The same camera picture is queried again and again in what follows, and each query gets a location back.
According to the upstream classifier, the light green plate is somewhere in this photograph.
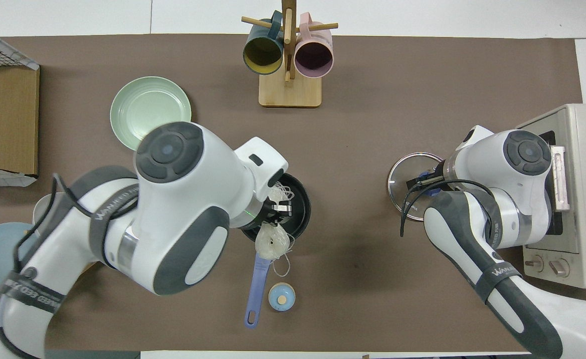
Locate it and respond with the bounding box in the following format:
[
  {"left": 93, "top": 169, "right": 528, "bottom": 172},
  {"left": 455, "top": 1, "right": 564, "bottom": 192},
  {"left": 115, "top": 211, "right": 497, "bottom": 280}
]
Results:
[{"left": 110, "top": 76, "right": 192, "bottom": 152}]

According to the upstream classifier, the brown table mat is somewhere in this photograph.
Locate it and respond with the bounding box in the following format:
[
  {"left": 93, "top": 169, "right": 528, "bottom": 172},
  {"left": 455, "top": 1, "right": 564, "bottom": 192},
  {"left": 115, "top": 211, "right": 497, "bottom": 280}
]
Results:
[{"left": 0, "top": 34, "right": 586, "bottom": 352}]

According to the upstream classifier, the beige toaster oven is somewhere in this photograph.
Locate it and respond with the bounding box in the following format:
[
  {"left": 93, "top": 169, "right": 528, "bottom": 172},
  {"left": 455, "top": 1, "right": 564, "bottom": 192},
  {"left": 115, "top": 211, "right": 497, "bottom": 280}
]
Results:
[{"left": 516, "top": 104, "right": 586, "bottom": 289}]

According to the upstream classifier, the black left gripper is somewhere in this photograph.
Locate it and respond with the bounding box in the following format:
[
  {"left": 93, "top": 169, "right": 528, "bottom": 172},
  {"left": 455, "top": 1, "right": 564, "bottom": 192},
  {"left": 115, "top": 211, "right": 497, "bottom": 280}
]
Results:
[{"left": 259, "top": 173, "right": 294, "bottom": 225}]

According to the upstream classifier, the pink mug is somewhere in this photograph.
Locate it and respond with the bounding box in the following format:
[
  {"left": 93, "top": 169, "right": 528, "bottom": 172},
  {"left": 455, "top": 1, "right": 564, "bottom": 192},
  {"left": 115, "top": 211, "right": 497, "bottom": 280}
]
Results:
[{"left": 294, "top": 12, "right": 334, "bottom": 79}]

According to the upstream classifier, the dark teal mug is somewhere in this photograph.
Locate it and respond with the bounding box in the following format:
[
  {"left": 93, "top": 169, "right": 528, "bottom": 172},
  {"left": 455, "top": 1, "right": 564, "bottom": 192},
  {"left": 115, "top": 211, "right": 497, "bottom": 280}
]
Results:
[{"left": 242, "top": 11, "right": 285, "bottom": 76}]

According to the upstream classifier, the grey plate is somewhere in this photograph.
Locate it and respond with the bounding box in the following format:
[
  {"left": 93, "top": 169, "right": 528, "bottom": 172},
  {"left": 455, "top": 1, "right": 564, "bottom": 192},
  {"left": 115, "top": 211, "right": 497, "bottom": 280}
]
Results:
[{"left": 32, "top": 193, "right": 57, "bottom": 226}]

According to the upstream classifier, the black pot purple handle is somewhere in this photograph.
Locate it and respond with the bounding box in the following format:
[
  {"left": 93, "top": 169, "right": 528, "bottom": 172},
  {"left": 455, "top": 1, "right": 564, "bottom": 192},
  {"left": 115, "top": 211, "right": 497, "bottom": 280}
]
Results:
[{"left": 240, "top": 172, "right": 312, "bottom": 329}]

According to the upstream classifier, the white vermicelli bundle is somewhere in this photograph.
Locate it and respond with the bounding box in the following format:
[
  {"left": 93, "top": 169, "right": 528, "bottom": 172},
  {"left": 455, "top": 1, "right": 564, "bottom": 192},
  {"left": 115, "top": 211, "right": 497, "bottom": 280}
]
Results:
[{"left": 254, "top": 182, "right": 294, "bottom": 278}]

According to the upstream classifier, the wire and wood shelf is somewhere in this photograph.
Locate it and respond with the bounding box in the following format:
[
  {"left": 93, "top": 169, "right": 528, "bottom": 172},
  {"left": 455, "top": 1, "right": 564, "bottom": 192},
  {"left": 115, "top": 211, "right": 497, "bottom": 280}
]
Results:
[{"left": 0, "top": 24, "right": 40, "bottom": 188}]

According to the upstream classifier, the wooden mug tree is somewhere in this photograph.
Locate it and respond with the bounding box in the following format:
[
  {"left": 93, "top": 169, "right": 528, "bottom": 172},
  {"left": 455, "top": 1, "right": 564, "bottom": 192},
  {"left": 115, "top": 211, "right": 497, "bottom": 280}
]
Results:
[{"left": 241, "top": 0, "right": 339, "bottom": 108}]

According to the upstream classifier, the small blue cork-top jar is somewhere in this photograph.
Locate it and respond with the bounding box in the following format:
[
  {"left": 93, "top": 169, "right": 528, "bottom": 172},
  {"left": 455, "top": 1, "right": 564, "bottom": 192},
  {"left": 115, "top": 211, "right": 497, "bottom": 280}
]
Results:
[{"left": 268, "top": 282, "right": 296, "bottom": 312}]

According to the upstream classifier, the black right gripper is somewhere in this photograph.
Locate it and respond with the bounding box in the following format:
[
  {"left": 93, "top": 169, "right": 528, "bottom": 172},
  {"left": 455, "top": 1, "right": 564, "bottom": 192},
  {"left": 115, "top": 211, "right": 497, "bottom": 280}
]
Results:
[{"left": 406, "top": 173, "right": 445, "bottom": 192}]

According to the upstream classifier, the glass lid blue knob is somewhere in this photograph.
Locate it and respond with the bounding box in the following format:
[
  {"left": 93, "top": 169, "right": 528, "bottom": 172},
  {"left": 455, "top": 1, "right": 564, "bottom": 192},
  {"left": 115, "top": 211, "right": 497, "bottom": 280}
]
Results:
[{"left": 388, "top": 152, "right": 445, "bottom": 221}]

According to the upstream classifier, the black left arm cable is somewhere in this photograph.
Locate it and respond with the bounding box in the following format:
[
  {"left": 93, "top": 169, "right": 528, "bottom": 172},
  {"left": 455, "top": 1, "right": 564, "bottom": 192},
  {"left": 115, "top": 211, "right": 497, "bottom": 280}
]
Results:
[{"left": 11, "top": 172, "right": 140, "bottom": 282}]

